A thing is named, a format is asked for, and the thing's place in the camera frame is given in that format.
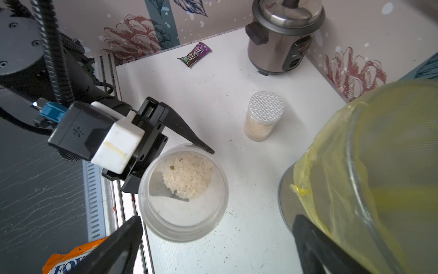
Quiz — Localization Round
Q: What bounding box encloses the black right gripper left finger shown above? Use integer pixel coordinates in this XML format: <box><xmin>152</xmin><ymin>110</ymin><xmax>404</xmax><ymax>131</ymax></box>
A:
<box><xmin>69</xmin><ymin>216</ymin><xmax>143</xmax><ymax>274</ymax></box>

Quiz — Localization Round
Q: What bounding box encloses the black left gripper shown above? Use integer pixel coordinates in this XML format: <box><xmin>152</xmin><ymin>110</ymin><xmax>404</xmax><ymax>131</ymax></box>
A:
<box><xmin>102</xmin><ymin>97</ymin><xmax>214</xmax><ymax>194</ymax></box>

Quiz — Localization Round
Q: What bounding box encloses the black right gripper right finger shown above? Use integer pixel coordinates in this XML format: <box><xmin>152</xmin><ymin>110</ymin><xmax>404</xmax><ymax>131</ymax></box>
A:
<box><xmin>292</xmin><ymin>215</ymin><xmax>369</xmax><ymax>274</ymax></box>

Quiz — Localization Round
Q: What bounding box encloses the small clear jar with rice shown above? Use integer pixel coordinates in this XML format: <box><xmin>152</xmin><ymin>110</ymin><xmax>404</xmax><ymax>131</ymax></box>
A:
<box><xmin>138</xmin><ymin>144</ymin><xmax>229</xmax><ymax>243</ymax></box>

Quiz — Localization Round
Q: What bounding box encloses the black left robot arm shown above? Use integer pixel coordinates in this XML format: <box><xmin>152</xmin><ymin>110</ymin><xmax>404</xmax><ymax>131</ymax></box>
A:
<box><xmin>1</xmin><ymin>1</ymin><xmax>213</xmax><ymax>194</ymax></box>

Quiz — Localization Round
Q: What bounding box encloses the silver rice cooker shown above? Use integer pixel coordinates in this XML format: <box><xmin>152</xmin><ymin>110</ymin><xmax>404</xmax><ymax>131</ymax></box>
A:
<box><xmin>245</xmin><ymin>0</ymin><xmax>326</xmax><ymax>76</ymax></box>

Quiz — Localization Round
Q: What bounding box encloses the Fox's fruits candy bag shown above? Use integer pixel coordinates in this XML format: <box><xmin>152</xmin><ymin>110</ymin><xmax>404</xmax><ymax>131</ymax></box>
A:
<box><xmin>42</xmin><ymin>237</ymin><xmax>107</xmax><ymax>274</ymax></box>

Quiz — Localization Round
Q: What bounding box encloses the purple M&M's candy packet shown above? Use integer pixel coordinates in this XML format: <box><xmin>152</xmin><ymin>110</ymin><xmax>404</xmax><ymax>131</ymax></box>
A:
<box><xmin>178</xmin><ymin>42</ymin><xmax>212</xmax><ymax>67</ymax></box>

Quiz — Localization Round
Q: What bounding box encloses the mesh bin with yellow bag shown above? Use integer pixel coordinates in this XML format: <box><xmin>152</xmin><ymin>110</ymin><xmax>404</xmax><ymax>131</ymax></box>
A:
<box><xmin>278</xmin><ymin>79</ymin><xmax>438</xmax><ymax>274</ymax></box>

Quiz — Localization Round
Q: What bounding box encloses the clear jar with sealed top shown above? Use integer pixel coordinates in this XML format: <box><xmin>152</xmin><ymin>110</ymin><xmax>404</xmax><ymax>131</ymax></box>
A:
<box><xmin>244</xmin><ymin>91</ymin><xmax>284</xmax><ymax>142</ymax></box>

